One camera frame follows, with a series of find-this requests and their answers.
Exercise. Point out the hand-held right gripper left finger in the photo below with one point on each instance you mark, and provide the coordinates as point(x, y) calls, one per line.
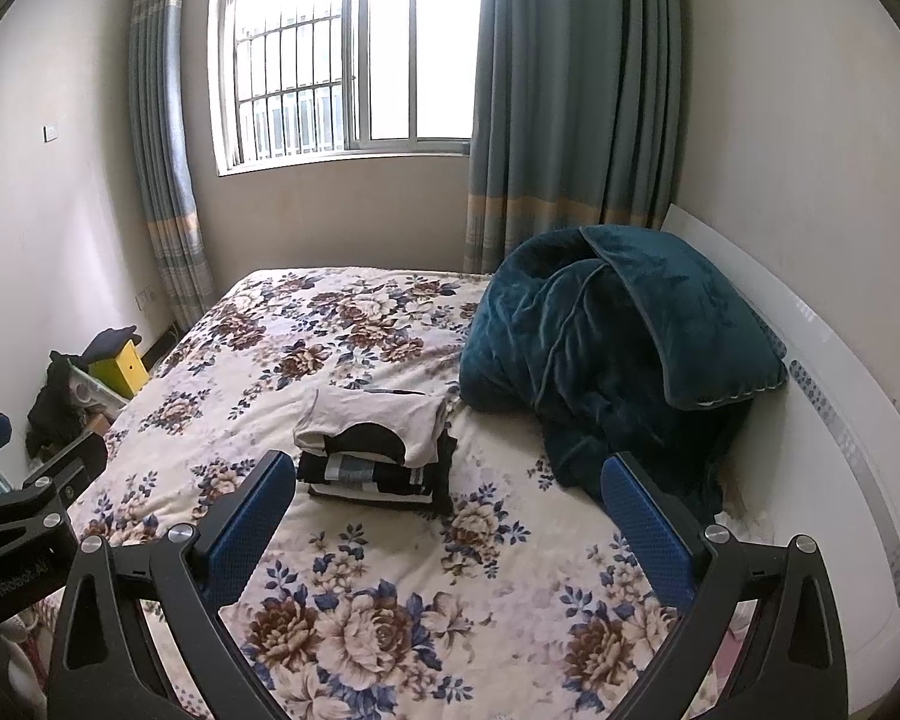
point(251, 525)

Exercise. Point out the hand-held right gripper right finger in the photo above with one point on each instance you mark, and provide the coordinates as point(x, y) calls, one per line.
point(645, 532)

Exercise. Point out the beige long-sleeve shirt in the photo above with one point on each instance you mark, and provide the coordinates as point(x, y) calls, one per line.
point(390, 412)

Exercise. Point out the black clothes pile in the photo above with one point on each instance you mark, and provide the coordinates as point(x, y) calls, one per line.
point(52, 412)

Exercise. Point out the cardboard box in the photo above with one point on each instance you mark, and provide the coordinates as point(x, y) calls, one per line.
point(110, 420)

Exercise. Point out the white plastic basket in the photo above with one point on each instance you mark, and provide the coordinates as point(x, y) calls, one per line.
point(94, 394)

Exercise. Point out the crumpled white cloth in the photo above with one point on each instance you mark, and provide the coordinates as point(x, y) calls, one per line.
point(736, 519)

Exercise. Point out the yellow box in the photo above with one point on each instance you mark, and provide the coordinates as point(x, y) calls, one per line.
point(120, 369)

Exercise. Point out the folded dark striped sweater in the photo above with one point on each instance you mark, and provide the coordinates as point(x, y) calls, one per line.
point(360, 472)

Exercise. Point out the navy cloth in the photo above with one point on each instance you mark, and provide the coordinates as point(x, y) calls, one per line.
point(109, 341)

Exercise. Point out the pink bed sheet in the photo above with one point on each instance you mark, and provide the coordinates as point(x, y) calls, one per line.
point(731, 641)

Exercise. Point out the floral bedspread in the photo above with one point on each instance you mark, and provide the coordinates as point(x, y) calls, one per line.
point(382, 615)

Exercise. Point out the teal plush blanket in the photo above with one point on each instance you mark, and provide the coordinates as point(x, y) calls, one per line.
point(607, 360)

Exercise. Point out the white headboard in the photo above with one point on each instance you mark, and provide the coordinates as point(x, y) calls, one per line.
point(832, 390)

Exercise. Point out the narrow blue-grey curtain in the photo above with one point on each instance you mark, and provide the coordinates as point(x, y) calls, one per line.
point(165, 127)

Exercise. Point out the wide blue-grey curtain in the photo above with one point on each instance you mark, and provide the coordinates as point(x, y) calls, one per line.
point(570, 90)

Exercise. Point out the barred window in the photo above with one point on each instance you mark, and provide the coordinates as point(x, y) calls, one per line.
point(345, 52)

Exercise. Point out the wall outlet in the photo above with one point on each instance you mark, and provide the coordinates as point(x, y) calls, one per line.
point(145, 298)

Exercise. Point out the white wall switch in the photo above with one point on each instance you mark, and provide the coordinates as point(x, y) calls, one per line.
point(51, 131)

